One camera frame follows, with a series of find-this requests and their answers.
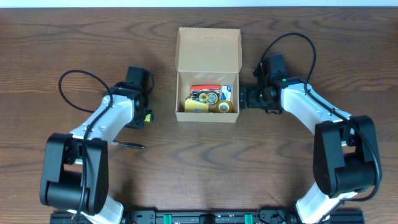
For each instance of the blue white staples box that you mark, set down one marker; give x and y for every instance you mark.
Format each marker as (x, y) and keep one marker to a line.
(226, 92)

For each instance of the orange black correction tape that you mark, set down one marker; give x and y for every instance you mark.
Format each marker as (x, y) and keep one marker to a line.
(210, 97)

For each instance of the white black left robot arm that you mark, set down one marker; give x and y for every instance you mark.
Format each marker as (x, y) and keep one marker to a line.
(75, 174)

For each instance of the yellow highlighter marker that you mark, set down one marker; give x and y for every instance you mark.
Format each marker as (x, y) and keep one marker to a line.
(149, 118)

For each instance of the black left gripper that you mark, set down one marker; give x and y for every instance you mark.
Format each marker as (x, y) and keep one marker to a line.
(138, 122)

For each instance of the yellow clear tape roll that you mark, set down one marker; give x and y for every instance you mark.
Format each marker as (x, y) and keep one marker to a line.
(224, 106)

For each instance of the brown cardboard box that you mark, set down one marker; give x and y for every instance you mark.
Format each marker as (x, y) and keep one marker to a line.
(207, 56)

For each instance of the yellow spiral notepad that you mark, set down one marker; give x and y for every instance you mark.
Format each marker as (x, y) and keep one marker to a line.
(192, 106)

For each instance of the red stapler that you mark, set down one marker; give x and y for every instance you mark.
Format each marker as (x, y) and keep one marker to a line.
(205, 87)

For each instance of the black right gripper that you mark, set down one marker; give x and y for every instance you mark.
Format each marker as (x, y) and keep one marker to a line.
(244, 98)

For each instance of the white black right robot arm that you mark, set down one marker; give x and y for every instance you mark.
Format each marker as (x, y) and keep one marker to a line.
(346, 164)

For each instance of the black pen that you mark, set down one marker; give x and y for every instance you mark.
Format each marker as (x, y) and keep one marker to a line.
(127, 144)

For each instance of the black mounting rail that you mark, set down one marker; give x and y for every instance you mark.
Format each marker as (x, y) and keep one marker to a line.
(270, 216)

